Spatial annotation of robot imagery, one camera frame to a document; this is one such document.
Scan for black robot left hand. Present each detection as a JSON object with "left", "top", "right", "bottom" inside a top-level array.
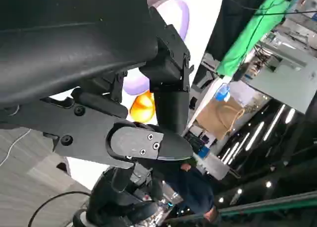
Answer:
[{"left": 0, "top": 0, "right": 195, "bottom": 170}]

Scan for orange and white bread roll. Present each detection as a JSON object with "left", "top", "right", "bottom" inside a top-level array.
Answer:
[{"left": 129, "top": 91, "right": 156, "bottom": 123}]

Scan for lilac plate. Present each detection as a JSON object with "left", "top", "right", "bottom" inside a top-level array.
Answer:
[{"left": 122, "top": 0, "right": 191, "bottom": 95}]

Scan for black robot body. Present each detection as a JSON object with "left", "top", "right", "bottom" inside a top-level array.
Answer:
[{"left": 72, "top": 162, "right": 165, "bottom": 227}]

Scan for blue and white tissue pack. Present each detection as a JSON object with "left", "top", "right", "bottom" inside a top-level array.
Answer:
[{"left": 216, "top": 83, "right": 231, "bottom": 102}]

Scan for black drape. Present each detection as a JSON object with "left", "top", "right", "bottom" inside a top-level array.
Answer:
[{"left": 205, "top": 0, "right": 260, "bottom": 62}]

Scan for brown paper bag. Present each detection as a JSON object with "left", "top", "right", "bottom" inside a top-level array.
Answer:
[{"left": 195, "top": 97, "right": 246, "bottom": 141}]

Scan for green cloth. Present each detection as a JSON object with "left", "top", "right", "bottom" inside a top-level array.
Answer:
[{"left": 216, "top": 0, "right": 299, "bottom": 77}]

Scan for person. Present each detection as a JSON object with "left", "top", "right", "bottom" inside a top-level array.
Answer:
[{"left": 163, "top": 160, "right": 221, "bottom": 224}]

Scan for white cable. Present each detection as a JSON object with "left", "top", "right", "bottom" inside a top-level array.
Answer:
[{"left": 0, "top": 128, "right": 32, "bottom": 167}]

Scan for black cable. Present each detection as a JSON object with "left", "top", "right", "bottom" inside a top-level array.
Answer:
[{"left": 26, "top": 190, "right": 91, "bottom": 227}]

